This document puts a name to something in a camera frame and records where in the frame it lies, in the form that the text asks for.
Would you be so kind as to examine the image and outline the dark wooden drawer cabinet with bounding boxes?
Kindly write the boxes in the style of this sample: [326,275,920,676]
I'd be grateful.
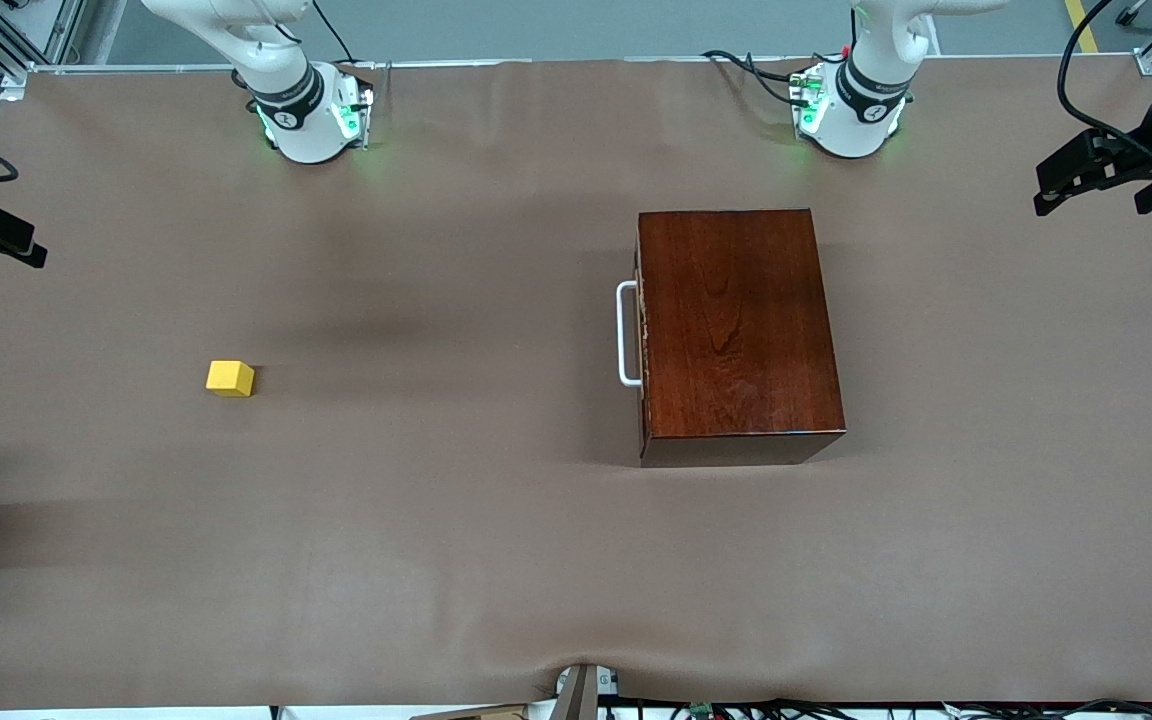
[636,208,848,469]

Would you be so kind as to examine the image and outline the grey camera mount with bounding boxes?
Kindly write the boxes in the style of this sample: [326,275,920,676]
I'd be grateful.
[548,663,623,720]

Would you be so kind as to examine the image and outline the brown table cover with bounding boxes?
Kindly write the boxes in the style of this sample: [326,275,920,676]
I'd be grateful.
[0,55,1152,713]

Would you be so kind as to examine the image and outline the black right base cable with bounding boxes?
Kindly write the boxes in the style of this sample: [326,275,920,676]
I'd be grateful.
[311,0,359,67]

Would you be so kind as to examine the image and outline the wooden drawer with white handle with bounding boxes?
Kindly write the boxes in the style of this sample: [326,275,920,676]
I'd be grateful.
[616,250,650,441]

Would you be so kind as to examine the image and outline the yellow block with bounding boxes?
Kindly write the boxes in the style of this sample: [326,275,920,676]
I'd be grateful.
[206,360,256,398]

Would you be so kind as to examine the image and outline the black left base cables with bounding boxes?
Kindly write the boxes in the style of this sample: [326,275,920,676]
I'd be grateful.
[701,48,809,107]

